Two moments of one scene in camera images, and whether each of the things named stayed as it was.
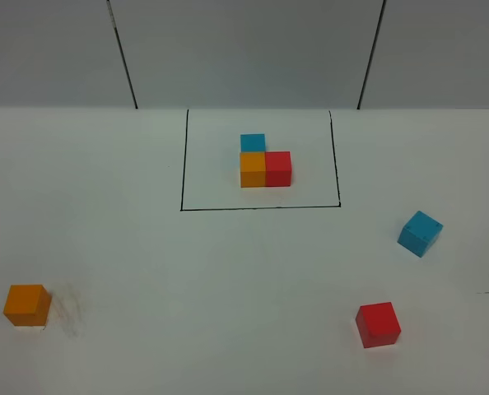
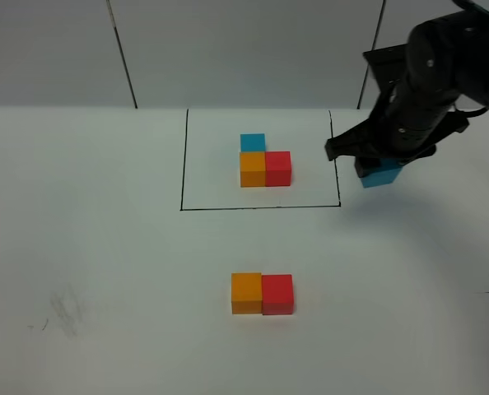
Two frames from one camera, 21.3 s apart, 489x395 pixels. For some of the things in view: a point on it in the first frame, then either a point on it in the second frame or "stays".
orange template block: (253, 169) stays
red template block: (277, 170) stays
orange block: (27, 304) -> (246, 293)
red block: (378, 324) -> (277, 296)
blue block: (420, 234) -> (388, 172)
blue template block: (252, 142) stays
